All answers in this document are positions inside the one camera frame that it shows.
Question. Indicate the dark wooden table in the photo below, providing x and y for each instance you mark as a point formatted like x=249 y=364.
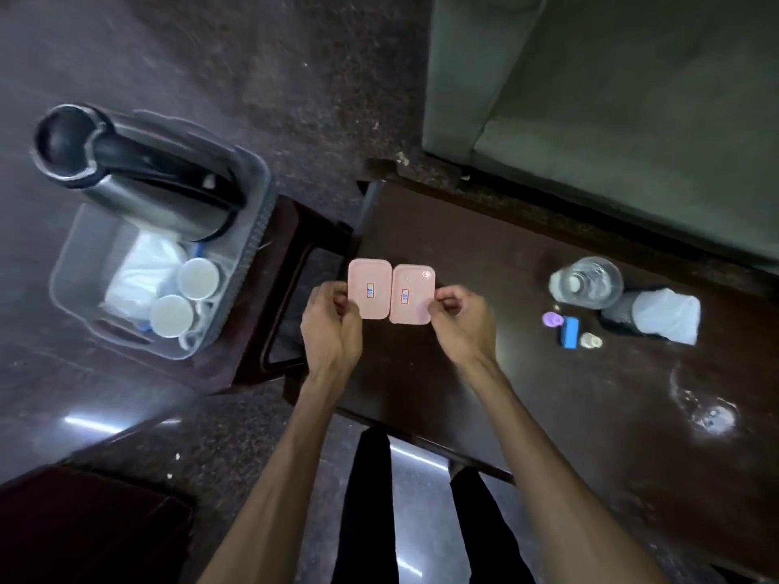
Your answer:
x=499 y=237

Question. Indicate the person's right hand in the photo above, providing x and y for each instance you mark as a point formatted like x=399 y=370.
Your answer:
x=465 y=328

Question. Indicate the small cream capped bottle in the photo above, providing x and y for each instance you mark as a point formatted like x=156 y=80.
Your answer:
x=590 y=341

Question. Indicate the green fabric armchair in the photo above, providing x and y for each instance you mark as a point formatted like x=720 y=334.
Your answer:
x=608 y=115

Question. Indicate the clear plastic basket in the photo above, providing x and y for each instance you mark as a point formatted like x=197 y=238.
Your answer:
x=91 y=255

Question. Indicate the person's left forearm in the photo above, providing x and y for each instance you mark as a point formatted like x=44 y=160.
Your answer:
x=274 y=486

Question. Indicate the black mesh cup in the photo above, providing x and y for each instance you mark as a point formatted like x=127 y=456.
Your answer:
x=615 y=316

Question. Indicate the small purple capped bottle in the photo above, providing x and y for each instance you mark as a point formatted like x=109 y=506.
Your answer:
x=552 y=319

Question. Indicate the clear plastic water bottle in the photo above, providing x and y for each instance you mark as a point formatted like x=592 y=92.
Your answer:
x=587 y=282

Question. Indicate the small blue bottle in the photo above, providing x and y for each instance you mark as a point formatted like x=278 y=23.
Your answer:
x=570 y=333

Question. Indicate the clear zip bag blue seal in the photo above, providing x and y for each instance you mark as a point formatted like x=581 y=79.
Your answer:
x=140 y=279

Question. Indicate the brown plastic stool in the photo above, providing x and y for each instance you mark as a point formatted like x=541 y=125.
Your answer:
x=292 y=249

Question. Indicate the person's right forearm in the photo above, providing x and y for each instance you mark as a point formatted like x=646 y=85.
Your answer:
x=560 y=480

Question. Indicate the person's left leg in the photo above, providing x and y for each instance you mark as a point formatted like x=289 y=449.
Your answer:
x=362 y=510

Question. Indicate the small white cup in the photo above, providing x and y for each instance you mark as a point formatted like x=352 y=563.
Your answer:
x=171 y=316
x=198 y=278

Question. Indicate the dark maroon furniture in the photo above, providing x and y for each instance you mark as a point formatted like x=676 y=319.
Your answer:
x=85 y=529

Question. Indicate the white tissue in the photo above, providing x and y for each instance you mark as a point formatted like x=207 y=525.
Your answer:
x=666 y=315

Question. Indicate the person's left hand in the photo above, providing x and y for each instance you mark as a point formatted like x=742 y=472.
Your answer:
x=328 y=340

